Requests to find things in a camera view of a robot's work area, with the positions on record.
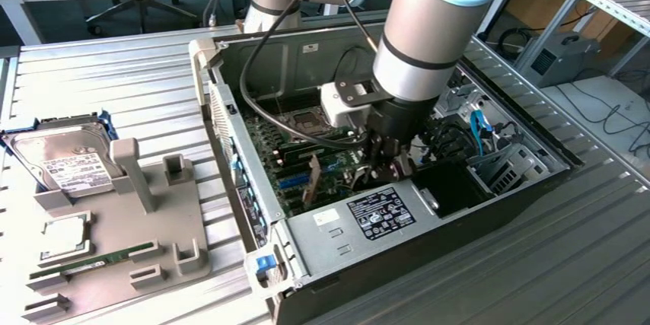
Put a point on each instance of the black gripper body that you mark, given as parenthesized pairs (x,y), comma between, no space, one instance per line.
(400,119)

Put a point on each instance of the green GPU card with fan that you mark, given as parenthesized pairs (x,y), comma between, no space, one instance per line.
(313,176)

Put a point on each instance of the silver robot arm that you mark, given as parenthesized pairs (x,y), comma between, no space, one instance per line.
(426,36)

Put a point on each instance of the black plastic shroud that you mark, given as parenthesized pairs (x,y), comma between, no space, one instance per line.
(447,188)

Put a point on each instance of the green motherboard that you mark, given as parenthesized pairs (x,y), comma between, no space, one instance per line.
(335,184)

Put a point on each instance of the tall metal disk bay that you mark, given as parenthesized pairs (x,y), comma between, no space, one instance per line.
(456,100)

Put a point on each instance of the black installed RAM stick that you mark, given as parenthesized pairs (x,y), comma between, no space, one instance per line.
(299,154)

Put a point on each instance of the CPU socket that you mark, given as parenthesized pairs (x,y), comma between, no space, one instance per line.
(304,119)

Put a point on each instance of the blue expansion slot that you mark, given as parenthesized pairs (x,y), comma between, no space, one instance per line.
(291,182)

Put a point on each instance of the low metal disk bay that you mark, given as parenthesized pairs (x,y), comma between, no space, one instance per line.
(507,165)

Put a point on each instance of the grey power supply unit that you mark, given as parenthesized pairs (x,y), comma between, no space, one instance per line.
(324,241)

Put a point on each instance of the open black PC case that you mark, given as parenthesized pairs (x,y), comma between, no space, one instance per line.
(284,58)

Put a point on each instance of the black stand pole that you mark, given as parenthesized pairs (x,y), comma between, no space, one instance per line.
(495,11)

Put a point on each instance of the grey box on floor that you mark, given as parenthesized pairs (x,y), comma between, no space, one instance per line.
(563,62)

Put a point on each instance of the blue case side latch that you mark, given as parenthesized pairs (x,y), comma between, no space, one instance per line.
(264,264)

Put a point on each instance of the blue disk carrier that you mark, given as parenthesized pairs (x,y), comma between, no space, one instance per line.
(108,123)

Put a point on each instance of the grey plastic parts rack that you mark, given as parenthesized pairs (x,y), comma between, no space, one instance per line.
(101,233)

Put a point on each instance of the office chair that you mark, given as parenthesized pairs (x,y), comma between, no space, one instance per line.
(141,7)

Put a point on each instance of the silver hard disk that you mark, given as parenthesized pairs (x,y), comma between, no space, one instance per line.
(60,157)

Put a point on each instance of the green RAM stick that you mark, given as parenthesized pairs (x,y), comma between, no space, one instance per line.
(91,262)

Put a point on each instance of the silver CPU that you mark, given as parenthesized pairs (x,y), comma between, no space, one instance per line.
(63,237)

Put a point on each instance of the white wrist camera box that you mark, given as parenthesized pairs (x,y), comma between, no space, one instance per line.
(340,108)

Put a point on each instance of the aluminium slat table frame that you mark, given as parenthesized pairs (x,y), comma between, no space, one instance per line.
(608,1)

